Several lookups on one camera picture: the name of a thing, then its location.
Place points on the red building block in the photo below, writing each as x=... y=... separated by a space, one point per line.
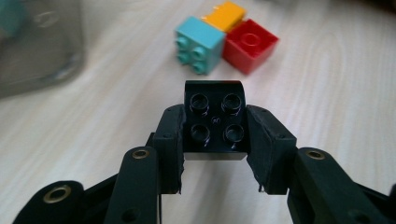
x=249 y=46

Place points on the black building block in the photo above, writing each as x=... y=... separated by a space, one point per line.
x=214 y=124

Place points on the yellow orange building block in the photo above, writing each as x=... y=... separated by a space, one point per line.
x=225 y=15

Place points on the turquoise building block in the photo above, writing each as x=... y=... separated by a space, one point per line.
x=11 y=17

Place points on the clear grey plastic storage box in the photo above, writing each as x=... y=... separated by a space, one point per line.
x=46 y=56

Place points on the light blue building block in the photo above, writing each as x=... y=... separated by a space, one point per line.
x=199 y=39

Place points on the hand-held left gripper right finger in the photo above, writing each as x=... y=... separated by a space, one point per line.
x=271 y=152

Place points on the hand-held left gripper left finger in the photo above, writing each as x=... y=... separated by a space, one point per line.
x=169 y=149

